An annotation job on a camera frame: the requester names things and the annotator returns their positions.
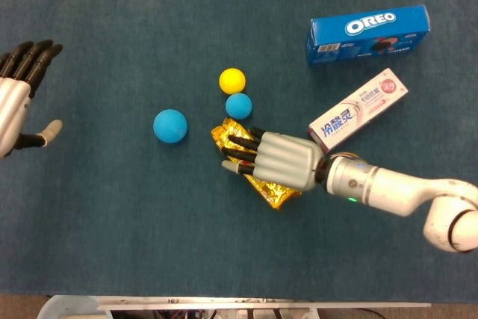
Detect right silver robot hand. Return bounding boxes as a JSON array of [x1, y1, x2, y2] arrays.
[[221, 126, 324, 191]]

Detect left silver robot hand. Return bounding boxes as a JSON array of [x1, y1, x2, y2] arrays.
[[0, 39, 63, 159]]

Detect gold foil snack packet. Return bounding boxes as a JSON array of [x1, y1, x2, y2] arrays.
[[210, 117, 302, 213]]

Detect small blue ball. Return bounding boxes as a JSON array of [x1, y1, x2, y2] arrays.
[[225, 93, 253, 120]]

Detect white toothpaste box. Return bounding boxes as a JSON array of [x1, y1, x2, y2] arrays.
[[307, 67, 409, 155]]

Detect yellow ball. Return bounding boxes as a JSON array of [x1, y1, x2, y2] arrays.
[[218, 68, 247, 95]]

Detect blue Oreo cookie box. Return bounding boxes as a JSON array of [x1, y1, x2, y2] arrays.
[[305, 4, 431, 66]]

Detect large blue ball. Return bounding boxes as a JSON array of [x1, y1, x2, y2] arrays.
[[152, 108, 189, 144]]

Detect teal table cloth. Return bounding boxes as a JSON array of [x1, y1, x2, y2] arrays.
[[0, 0, 478, 303]]

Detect white round container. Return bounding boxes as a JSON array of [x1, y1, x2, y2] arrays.
[[36, 295, 109, 319]]

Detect metal frame bar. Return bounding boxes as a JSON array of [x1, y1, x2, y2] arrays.
[[96, 295, 432, 319]]

